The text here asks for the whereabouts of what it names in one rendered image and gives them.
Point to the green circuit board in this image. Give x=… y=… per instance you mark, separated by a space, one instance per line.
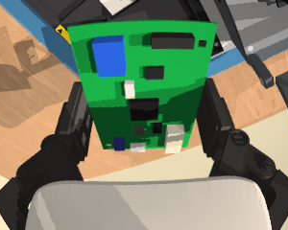
x=143 y=79

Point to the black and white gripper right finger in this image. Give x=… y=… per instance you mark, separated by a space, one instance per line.
x=231 y=148

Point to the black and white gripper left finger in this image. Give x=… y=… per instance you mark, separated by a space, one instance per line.
x=52 y=163

